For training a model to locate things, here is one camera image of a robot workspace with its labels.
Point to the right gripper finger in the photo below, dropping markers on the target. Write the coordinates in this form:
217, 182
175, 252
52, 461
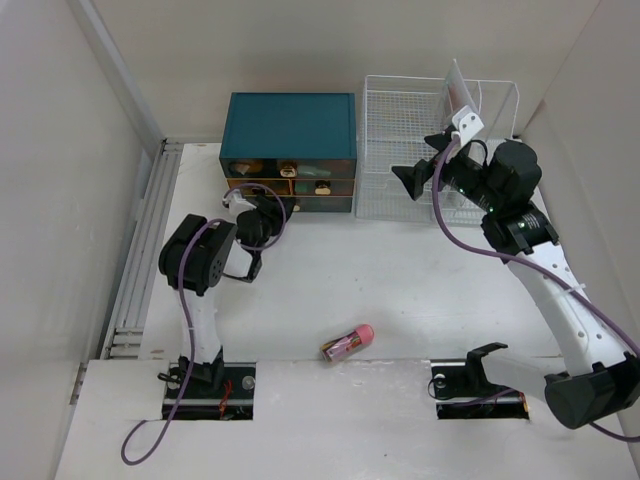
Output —
442, 140
414, 178

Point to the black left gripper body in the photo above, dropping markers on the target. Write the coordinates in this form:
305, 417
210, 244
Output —
273, 219

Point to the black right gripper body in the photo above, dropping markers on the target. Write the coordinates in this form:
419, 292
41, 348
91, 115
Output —
466, 177

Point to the small drawer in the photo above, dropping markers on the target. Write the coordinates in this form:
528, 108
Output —
254, 187
327, 187

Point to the green highlighter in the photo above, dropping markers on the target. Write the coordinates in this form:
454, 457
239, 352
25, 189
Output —
304, 188

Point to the green capsule stapler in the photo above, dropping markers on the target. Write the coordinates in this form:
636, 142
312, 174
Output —
312, 171

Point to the transparent drawer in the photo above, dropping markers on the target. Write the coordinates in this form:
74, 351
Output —
289, 168

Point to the dark drawer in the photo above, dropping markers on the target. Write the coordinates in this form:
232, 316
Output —
323, 204

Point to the pink capped clip tube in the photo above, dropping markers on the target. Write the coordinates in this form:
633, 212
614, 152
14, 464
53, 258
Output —
341, 348

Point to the small clear spray bottle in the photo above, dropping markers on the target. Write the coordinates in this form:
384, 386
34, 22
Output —
246, 168

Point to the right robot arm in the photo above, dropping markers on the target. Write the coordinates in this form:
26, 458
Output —
597, 374

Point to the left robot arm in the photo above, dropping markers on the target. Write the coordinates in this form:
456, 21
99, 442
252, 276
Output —
200, 253

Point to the teal drawer cabinet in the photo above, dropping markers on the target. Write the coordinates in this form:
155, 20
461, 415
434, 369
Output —
290, 126

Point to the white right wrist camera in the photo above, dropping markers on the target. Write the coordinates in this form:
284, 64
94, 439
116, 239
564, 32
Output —
467, 124

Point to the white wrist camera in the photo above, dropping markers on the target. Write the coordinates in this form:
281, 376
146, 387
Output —
236, 203
467, 124

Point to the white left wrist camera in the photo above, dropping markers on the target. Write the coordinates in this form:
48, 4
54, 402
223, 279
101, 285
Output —
236, 203

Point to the white wire stacking tray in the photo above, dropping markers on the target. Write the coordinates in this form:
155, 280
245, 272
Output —
397, 113

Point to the white wire file holder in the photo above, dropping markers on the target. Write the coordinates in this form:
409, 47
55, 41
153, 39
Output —
497, 103

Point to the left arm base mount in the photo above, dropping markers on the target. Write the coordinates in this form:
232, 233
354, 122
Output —
218, 392

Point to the aluminium rail on left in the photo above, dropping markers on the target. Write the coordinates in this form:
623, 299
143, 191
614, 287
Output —
121, 334

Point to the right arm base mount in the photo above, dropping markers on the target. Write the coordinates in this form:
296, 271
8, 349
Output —
462, 391

